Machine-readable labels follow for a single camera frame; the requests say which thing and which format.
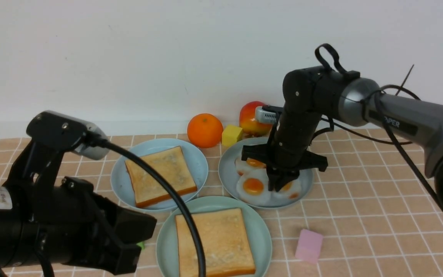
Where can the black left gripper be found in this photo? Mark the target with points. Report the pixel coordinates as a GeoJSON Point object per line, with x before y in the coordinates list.
{"type": "Point", "coordinates": [68, 224]}

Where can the grey plate with eggs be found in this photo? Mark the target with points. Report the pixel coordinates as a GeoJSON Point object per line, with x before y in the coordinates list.
{"type": "Point", "coordinates": [229, 177]}

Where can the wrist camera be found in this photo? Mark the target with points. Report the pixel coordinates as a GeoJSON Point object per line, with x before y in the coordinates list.
{"type": "Point", "coordinates": [65, 133]}
{"type": "Point", "coordinates": [268, 114]}

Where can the pink cube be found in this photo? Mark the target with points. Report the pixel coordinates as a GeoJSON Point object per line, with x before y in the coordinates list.
{"type": "Point", "coordinates": [309, 246]}

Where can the light blue plate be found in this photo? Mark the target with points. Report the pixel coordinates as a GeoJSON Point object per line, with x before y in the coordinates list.
{"type": "Point", "coordinates": [195, 161]}

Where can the orange fruit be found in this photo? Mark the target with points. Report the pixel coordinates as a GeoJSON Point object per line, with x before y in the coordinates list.
{"type": "Point", "coordinates": [205, 130]}

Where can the toast slice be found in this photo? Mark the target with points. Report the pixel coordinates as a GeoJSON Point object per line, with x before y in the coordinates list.
{"type": "Point", "coordinates": [171, 165]}
{"type": "Point", "coordinates": [224, 241]}

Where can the fried egg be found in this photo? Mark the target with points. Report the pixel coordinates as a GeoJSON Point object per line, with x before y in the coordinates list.
{"type": "Point", "coordinates": [246, 166]}
{"type": "Point", "coordinates": [290, 191]}
{"type": "Point", "coordinates": [253, 188]}

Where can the yellow cube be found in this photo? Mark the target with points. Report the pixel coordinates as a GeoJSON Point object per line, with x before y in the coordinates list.
{"type": "Point", "coordinates": [231, 135]}

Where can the mint green plate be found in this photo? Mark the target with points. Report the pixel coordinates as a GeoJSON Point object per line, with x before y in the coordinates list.
{"type": "Point", "coordinates": [258, 235]}

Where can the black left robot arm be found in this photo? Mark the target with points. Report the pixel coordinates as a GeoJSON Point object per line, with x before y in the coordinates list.
{"type": "Point", "coordinates": [2, 227]}

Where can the fried egg back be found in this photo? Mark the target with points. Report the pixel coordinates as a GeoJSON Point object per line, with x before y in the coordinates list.
{"type": "Point", "coordinates": [246, 166]}

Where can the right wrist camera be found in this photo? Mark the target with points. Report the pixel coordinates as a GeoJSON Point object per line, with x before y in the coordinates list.
{"type": "Point", "coordinates": [268, 114]}

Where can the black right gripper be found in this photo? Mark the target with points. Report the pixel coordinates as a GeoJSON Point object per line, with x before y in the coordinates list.
{"type": "Point", "coordinates": [286, 152]}

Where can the red yellow apple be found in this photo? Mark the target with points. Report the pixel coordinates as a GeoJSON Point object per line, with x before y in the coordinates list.
{"type": "Point", "coordinates": [247, 120]}

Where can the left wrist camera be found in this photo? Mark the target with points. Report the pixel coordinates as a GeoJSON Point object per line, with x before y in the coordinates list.
{"type": "Point", "coordinates": [65, 133]}

